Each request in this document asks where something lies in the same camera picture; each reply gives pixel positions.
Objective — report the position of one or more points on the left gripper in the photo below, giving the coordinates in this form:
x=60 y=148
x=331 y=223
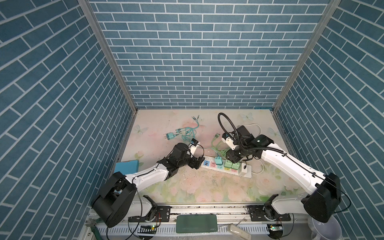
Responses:
x=193 y=164

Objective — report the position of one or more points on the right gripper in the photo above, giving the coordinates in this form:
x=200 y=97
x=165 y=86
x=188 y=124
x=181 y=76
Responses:
x=231 y=156

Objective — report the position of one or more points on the green charger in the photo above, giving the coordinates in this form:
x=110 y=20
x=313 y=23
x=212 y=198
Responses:
x=228 y=164
x=235 y=166

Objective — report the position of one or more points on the white charger adapter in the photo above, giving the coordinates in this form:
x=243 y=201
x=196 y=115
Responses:
x=244 y=169

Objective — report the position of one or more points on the white power strip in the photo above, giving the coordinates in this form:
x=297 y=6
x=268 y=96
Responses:
x=209 y=163

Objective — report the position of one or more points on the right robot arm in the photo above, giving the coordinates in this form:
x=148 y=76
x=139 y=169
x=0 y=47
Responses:
x=322 y=192

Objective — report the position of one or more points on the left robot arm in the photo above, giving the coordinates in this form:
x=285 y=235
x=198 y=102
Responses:
x=119 y=197

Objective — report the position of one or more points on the blue sheet at left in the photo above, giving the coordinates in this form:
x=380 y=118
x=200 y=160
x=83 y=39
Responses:
x=127 y=168

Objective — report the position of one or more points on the white small device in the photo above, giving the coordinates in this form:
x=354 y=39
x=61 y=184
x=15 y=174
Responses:
x=236 y=231

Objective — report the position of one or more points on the white bowl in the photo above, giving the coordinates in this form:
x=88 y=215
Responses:
x=325 y=231

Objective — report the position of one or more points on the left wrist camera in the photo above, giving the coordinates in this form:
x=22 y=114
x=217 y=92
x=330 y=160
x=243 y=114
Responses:
x=193 y=145

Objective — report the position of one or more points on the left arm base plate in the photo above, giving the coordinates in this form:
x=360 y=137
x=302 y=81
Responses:
x=159 y=213

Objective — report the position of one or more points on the green box on rail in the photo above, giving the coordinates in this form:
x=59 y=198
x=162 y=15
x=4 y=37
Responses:
x=202 y=223

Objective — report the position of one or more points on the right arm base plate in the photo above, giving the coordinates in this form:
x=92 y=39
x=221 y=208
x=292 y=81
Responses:
x=260 y=213

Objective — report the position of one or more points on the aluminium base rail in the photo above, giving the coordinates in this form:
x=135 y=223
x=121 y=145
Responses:
x=235 y=213

